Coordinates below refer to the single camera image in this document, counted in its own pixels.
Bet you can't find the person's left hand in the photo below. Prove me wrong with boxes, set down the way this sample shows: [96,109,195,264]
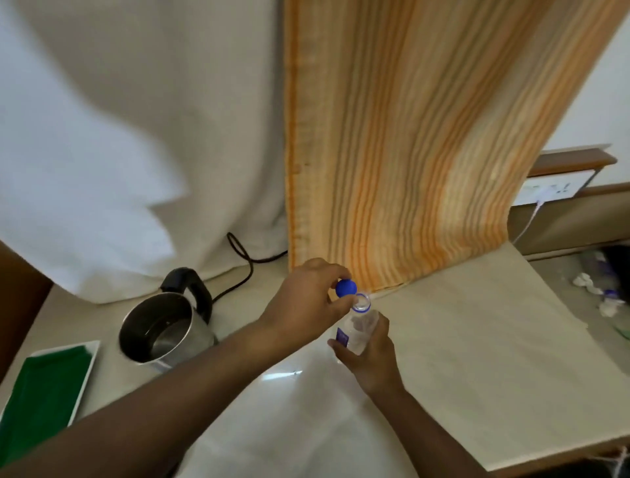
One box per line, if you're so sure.
[258,257,358,348]

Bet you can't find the person's right hand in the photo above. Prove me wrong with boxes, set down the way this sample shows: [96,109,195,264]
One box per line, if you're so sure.
[327,313,407,400]

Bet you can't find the clear plastic water bottle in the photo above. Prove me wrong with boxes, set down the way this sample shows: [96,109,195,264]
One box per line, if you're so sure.
[336,293,381,356]

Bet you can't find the person's right forearm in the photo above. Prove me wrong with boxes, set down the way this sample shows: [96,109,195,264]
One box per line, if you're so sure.
[368,389,488,478]

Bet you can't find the person's left forearm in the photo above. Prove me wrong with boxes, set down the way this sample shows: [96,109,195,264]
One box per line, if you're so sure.
[0,319,297,478]

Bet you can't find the orange striped curtain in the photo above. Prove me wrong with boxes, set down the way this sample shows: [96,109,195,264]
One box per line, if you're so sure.
[283,0,630,294]

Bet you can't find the white power socket strip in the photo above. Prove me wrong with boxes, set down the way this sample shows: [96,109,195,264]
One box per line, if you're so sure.
[512,170,597,207]

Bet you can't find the crumpled white tissue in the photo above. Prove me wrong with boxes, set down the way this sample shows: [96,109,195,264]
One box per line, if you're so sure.
[572,272,604,296]

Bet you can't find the beige wooden panel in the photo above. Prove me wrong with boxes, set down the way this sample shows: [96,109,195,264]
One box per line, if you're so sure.
[507,183,630,258]

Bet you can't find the white rectangular tray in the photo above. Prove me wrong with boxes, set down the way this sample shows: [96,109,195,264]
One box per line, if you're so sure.
[0,340,101,468]

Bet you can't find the small white bottle blue cap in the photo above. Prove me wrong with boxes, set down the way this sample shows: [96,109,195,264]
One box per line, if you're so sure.
[598,289,627,319]

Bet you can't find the wooden shelf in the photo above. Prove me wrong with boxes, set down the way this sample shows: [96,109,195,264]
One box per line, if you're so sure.
[527,145,619,178]

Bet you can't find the white curtain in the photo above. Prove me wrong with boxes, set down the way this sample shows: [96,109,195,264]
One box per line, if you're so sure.
[0,0,292,305]

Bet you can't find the dark bag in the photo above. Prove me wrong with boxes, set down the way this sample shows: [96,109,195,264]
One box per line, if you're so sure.
[601,245,630,292]

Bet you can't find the brown wooden furniture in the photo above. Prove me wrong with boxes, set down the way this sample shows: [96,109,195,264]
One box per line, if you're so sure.
[0,240,54,384]

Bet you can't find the black power cord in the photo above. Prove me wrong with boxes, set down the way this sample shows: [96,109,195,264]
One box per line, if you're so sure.
[212,232,289,304]

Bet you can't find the steel electric kettle black handle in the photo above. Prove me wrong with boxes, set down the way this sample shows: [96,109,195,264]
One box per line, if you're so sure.
[118,267,219,371]

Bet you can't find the white cable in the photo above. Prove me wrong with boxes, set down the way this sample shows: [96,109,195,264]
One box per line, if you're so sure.
[512,199,545,245]

